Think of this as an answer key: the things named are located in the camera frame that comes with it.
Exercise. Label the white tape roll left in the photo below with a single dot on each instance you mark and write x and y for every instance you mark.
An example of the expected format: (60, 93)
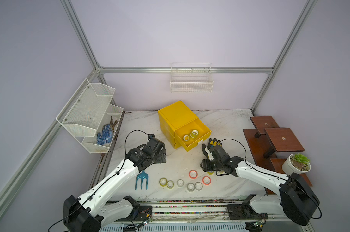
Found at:
(180, 183)

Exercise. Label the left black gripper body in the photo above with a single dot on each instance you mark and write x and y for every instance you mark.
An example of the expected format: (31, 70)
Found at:
(158, 158)

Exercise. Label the white tape roll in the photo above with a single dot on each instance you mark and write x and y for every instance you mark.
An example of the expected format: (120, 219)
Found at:
(198, 186)
(190, 187)
(180, 183)

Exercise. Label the white wire wall basket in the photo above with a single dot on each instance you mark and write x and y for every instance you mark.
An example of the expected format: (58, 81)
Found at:
(191, 78)

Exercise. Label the potted succulent white pot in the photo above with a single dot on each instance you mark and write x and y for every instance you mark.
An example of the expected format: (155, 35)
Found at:
(296, 163)

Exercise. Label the red tape roll lower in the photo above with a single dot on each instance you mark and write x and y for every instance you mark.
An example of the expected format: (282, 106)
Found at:
(206, 180)

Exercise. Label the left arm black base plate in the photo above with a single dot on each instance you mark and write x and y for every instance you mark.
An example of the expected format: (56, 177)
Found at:
(140, 214)

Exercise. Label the white tape roll right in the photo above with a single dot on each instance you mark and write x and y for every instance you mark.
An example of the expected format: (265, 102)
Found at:
(198, 186)

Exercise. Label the yellow black work glove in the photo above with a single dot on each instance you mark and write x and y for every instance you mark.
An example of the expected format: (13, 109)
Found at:
(212, 143)

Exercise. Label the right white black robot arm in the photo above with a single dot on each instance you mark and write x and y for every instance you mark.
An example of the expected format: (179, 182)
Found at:
(296, 200)

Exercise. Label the blue cloth item on shelf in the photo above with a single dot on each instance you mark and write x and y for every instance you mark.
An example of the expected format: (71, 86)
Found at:
(106, 136)

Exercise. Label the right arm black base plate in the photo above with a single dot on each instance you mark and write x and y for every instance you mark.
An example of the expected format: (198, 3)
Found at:
(241, 212)

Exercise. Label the red tape roll upper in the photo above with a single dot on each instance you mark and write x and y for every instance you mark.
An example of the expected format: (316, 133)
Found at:
(193, 174)

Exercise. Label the white tape roll middle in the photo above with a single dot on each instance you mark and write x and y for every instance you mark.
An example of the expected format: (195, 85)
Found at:
(190, 187)

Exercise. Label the red tape roll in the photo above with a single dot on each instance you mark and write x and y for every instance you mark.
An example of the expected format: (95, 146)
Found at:
(193, 174)
(206, 180)

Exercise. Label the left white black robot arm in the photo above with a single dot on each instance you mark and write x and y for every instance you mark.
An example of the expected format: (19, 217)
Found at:
(90, 211)

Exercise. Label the yellow plastic drawer cabinet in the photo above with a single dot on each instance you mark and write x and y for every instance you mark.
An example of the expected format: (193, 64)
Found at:
(174, 117)

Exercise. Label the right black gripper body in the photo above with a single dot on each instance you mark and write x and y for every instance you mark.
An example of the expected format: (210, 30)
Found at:
(211, 165)

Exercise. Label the teal garden fork yellow handle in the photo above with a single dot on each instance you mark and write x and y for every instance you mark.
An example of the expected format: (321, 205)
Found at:
(143, 178)

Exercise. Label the yellow top drawer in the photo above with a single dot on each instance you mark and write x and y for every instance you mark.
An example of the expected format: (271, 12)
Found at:
(204, 134)

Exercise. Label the white mesh two-tier wall shelf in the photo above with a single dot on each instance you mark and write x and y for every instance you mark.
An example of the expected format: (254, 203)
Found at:
(89, 109)

